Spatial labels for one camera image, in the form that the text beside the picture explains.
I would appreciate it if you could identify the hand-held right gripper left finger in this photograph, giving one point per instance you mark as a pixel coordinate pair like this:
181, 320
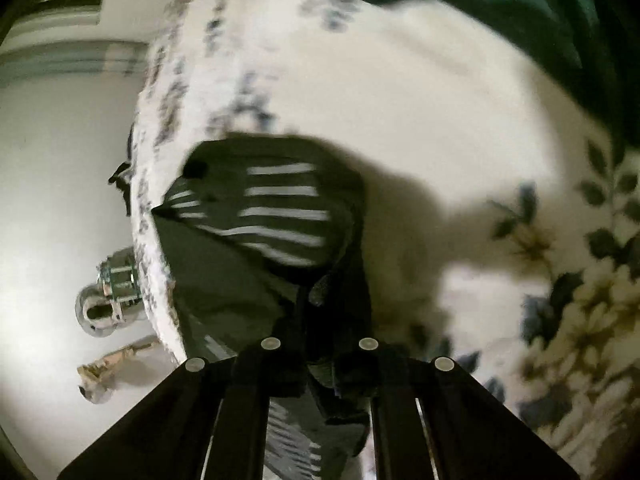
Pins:
280, 372

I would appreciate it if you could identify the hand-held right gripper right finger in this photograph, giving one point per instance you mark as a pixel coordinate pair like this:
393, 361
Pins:
392, 385

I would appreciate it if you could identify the dark striped small garment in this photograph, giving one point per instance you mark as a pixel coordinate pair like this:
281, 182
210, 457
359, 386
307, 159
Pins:
235, 280

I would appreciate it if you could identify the beige crumpled object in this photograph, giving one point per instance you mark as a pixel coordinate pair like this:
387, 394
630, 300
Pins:
107, 365

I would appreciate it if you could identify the shiny metal object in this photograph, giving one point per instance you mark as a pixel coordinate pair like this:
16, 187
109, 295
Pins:
112, 290

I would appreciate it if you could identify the floral bed sheet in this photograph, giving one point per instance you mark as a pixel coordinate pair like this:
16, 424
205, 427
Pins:
400, 85

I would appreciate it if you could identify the grey blue striped curtain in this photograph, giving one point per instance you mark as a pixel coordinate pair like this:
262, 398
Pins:
60, 60

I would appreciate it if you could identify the dark green plush blanket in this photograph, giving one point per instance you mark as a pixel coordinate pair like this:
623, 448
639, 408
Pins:
500, 0

